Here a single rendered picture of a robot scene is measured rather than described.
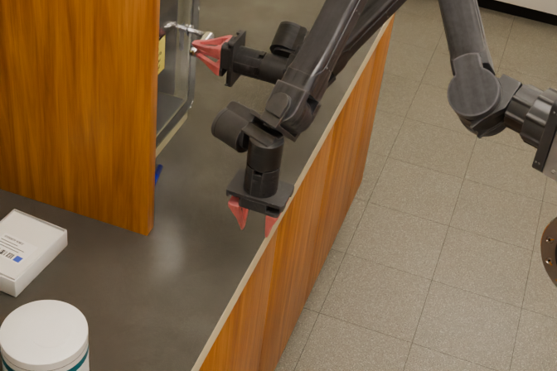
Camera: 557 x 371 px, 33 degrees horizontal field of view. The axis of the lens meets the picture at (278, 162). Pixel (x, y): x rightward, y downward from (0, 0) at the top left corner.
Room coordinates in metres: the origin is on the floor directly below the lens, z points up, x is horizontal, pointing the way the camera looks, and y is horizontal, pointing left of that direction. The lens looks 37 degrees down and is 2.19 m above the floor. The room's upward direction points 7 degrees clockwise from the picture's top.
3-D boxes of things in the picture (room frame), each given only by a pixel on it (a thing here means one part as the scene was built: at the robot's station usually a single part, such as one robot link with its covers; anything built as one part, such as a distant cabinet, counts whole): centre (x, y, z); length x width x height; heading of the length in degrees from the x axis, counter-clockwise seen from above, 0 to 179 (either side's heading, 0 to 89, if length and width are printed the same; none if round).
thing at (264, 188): (1.24, 0.02, 1.21); 0.10 x 0.07 x 0.07; 75
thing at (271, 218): (1.23, 0.02, 1.14); 0.07 x 0.07 x 0.09; 75
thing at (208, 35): (1.67, 0.20, 1.20); 0.10 x 0.05 x 0.03; 164
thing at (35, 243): (1.24, 0.46, 0.96); 0.16 x 0.12 x 0.04; 160
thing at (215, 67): (1.63, 0.16, 1.20); 0.09 x 0.07 x 0.07; 74
